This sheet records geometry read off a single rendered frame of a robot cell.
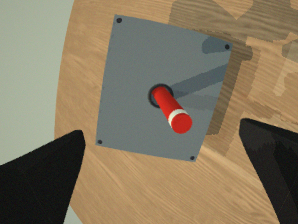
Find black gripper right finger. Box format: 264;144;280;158
239;117;298;224

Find grey metal plate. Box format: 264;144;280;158
94;15;233;163

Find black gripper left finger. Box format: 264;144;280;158
0;131;85;224

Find red peg with white band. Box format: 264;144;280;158
153;87;193;133

